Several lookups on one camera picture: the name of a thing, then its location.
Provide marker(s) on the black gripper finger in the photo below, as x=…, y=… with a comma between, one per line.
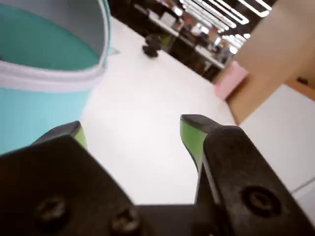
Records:
x=49, y=186
x=246, y=184

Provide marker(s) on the teal whale-shaped bin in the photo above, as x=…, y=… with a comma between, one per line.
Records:
x=37, y=103

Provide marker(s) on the pink foam sheet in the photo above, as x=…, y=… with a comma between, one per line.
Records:
x=230, y=78

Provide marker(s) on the white background office desk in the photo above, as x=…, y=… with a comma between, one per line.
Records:
x=211, y=60

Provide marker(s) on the brown cardboard box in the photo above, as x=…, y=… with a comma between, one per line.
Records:
x=270, y=49

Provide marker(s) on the small black robot object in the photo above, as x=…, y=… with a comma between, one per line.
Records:
x=151, y=46

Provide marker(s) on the rectangular ceiling light fixture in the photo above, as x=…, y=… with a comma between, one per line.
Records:
x=221, y=14

